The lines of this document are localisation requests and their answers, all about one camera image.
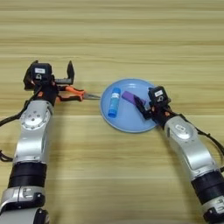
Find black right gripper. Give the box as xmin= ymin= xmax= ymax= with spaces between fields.
xmin=134 ymin=97 xmax=179 ymax=129

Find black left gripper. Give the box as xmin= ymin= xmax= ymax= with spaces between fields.
xmin=23 ymin=59 xmax=76 ymax=107

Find light blue round plate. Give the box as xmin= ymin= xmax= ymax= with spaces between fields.
xmin=100 ymin=78 xmax=161 ymax=134

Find purple cylinder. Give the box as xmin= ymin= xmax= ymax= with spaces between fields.
xmin=121 ymin=90 xmax=147 ymax=108

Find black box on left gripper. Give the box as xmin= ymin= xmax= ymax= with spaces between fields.
xmin=29 ymin=62 xmax=54 ymax=83

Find blue glue stick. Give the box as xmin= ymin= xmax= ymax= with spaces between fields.
xmin=108 ymin=87 xmax=122 ymax=118

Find orange black needle-nose pliers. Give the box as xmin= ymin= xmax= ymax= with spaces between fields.
xmin=55 ymin=86 xmax=102 ymax=103

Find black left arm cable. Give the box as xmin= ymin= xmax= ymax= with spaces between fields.
xmin=0 ymin=87 xmax=43 ymax=163

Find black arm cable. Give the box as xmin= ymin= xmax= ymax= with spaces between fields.
xmin=177 ymin=113 xmax=224 ymax=173
xmin=0 ymin=87 xmax=43 ymax=163

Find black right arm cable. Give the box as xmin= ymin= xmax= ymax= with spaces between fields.
xmin=177 ymin=113 xmax=224 ymax=173

